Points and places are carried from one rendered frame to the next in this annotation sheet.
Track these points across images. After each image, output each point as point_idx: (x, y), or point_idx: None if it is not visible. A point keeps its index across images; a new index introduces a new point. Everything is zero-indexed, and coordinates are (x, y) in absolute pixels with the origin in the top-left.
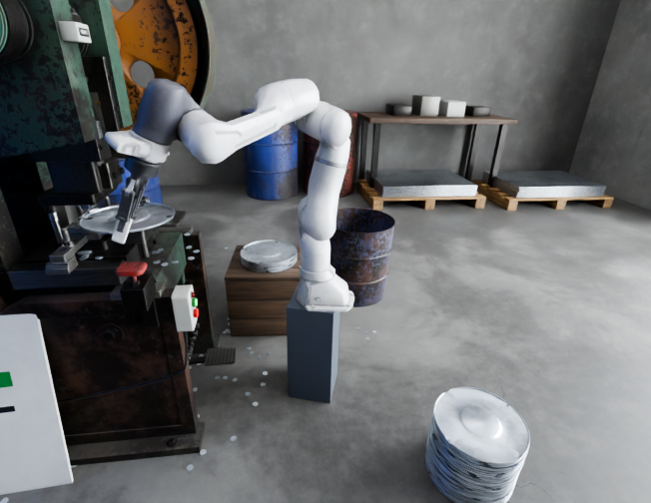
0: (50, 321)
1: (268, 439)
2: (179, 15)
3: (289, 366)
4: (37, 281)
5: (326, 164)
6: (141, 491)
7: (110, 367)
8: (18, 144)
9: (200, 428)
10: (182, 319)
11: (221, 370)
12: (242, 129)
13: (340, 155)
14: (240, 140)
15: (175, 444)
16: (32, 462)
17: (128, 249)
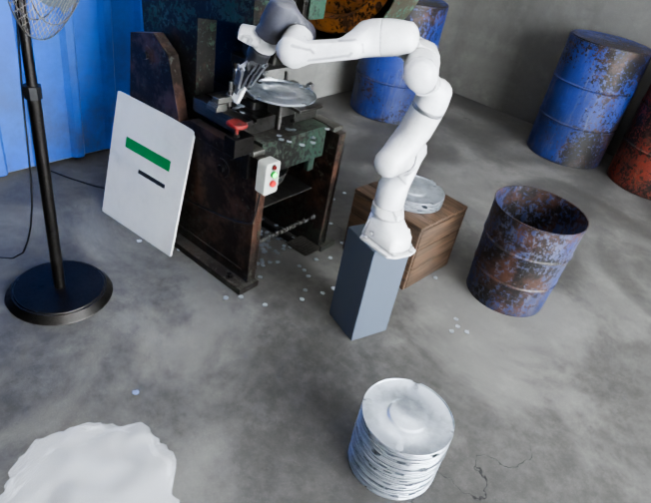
0: (199, 141)
1: (283, 322)
2: None
3: (335, 284)
4: (204, 111)
5: (414, 108)
6: (192, 286)
7: (217, 194)
8: (223, 14)
9: (252, 281)
10: (260, 182)
11: (307, 263)
12: (315, 49)
13: (428, 104)
14: (312, 57)
15: (230, 278)
16: (159, 228)
17: (265, 115)
